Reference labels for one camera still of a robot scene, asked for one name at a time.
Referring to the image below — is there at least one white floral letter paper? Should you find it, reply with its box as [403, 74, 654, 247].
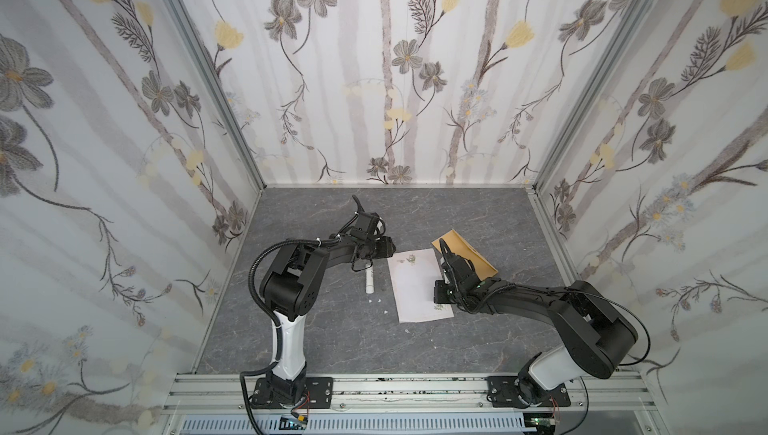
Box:
[388, 248, 454, 323]

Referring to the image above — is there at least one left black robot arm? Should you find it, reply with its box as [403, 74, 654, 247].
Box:
[248, 210, 396, 404]

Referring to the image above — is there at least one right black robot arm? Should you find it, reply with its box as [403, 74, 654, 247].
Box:
[434, 238, 639, 408]

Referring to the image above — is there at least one brown kraft envelope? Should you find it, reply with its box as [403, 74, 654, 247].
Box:
[432, 229, 498, 280]

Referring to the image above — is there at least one white glue stick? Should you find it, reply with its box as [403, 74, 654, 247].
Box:
[365, 266, 375, 294]

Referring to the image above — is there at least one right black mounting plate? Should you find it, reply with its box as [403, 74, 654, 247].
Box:
[486, 376, 571, 409]

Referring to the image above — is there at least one black mounting plate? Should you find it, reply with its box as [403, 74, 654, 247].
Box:
[249, 377, 334, 410]
[486, 376, 571, 409]

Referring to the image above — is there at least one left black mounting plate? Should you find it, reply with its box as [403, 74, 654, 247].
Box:
[249, 377, 334, 410]

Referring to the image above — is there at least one left black corrugated cable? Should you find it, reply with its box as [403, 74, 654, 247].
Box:
[239, 238, 325, 435]

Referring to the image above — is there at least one white perforated cable duct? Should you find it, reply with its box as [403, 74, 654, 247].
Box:
[179, 413, 538, 435]

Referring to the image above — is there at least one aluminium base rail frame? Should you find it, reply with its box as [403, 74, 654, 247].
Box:
[159, 371, 669, 434]

